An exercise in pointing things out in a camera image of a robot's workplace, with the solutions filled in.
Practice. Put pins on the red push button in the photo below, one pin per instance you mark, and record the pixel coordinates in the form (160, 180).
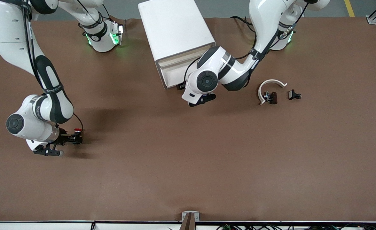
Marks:
(77, 130)

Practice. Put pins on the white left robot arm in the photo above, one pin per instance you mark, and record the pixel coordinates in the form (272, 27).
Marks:
(264, 19)

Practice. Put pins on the cream plastic cabinet drawer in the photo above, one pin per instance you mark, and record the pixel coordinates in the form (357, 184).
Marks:
(172, 68)
(172, 80)
(175, 59)

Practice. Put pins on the small brown black component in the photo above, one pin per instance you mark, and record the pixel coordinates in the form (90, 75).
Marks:
(273, 98)

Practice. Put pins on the small black clip component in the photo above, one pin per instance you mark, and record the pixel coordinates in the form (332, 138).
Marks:
(292, 94)

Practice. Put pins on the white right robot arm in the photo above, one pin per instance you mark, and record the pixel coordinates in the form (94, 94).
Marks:
(9, 32)

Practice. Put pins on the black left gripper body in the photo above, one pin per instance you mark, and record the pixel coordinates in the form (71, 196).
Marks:
(181, 86)

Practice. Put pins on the white drawer cabinet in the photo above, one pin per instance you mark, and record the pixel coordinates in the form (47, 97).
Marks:
(172, 25)

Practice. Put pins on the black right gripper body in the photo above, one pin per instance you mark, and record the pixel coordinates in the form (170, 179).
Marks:
(65, 138)

